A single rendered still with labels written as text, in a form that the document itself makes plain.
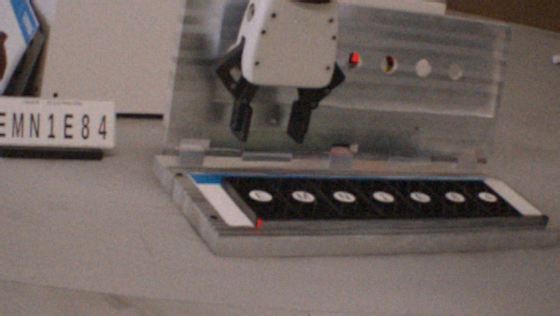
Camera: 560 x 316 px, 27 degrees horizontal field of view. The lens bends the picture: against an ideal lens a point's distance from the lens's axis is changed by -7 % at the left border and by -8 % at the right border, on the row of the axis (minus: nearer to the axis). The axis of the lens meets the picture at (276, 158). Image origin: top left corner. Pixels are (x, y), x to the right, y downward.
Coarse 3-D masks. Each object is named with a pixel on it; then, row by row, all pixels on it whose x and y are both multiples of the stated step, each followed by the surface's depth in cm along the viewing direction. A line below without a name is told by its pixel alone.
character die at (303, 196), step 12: (276, 180) 132; (288, 180) 133; (300, 180) 133; (288, 192) 130; (300, 192) 130; (312, 192) 131; (300, 204) 127; (312, 204) 128; (324, 204) 129; (312, 216) 124; (324, 216) 125; (336, 216) 126
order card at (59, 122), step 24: (0, 120) 130; (24, 120) 132; (48, 120) 133; (72, 120) 134; (96, 120) 136; (0, 144) 130; (24, 144) 132; (48, 144) 133; (72, 144) 134; (96, 144) 136
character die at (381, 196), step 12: (348, 180) 136; (360, 180) 137; (372, 180) 137; (360, 192) 133; (372, 192) 134; (384, 192) 135; (396, 192) 135; (372, 204) 131; (384, 204) 132; (396, 204) 132; (408, 204) 133; (384, 216) 128; (396, 216) 129; (408, 216) 129; (420, 216) 130
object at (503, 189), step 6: (492, 186) 143; (498, 186) 144; (504, 186) 144; (498, 192) 142; (504, 192) 143; (510, 192) 143; (510, 198) 141; (516, 198) 142; (522, 198) 142; (516, 204) 139; (522, 204) 140; (528, 204) 140; (522, 210) 138; (528, 210) 139; (534, 210) 138
